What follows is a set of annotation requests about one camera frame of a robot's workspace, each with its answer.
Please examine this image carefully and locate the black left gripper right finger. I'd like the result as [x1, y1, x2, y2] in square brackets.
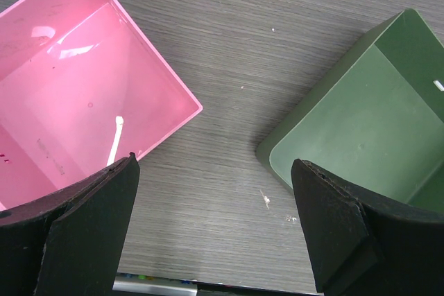
[291, 159, 443, 295]

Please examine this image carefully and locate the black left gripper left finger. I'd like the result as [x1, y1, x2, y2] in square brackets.
[1, 153, 140, 295]

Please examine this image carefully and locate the green plastic tray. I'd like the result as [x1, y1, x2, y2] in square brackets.
[256, 8, 443, 213]

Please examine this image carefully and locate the pink plastic box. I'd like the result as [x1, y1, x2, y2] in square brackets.
[1, 0, 202, 210]

